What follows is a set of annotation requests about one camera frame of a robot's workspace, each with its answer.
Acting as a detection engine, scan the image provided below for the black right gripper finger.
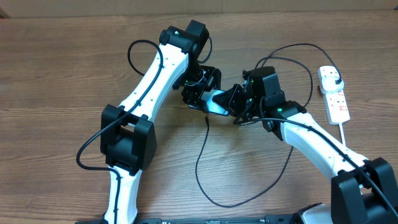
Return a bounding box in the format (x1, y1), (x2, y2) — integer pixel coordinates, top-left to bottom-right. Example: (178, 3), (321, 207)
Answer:
(228, 84), (246, 117)
(213, 90), (236, 110)

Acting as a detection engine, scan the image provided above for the blue Galaxy smartphone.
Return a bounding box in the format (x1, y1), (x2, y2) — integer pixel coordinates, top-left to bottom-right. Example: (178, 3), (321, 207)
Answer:
(200, 90), (229, 116)

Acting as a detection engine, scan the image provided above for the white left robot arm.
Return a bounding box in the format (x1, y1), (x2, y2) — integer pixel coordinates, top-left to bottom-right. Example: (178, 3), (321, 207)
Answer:
(100, 21), (229, 223)

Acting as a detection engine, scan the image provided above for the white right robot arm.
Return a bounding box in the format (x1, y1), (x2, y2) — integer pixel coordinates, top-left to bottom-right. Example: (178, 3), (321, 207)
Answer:
(211, 67), (397, 223)

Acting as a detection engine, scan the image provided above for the white charger plug adapter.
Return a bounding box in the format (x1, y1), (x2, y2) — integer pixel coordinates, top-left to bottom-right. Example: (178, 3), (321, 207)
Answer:
(320, 76), (345, 94)

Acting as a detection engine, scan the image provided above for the white power strip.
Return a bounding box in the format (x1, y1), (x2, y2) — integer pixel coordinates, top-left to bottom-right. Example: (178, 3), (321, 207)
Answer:
(317, 65), (350, 125)

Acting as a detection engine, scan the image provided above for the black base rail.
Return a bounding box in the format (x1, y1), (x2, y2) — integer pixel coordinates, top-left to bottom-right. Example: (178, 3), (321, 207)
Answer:
(74, 213), (299, 224)

